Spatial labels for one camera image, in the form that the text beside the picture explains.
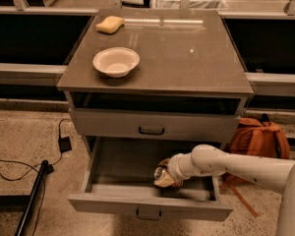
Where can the orange backpack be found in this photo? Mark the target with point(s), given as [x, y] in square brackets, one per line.
[259, 138]

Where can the open grey drawer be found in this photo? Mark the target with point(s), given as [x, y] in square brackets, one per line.
[119, 179]

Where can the red coke can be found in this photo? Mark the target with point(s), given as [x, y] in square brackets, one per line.
[161, 172]

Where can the white bowl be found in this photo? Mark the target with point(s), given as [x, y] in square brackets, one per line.
[116, 62]

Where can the black metal stand leg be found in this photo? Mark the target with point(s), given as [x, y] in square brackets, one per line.
[25, 203]

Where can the grey drawer cabinet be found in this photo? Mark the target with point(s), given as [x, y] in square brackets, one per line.
[188, 65]

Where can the black power adapter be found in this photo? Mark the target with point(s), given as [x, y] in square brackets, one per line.
[64, 144]

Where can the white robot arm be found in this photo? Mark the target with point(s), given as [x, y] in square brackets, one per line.
[273, 174]

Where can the closed grey top drawer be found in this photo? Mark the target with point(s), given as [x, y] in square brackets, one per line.
[154, 125]

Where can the yellow sponge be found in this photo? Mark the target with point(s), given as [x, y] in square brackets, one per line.
[110, 24]

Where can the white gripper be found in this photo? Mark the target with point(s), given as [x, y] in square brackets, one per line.
[174, 167]

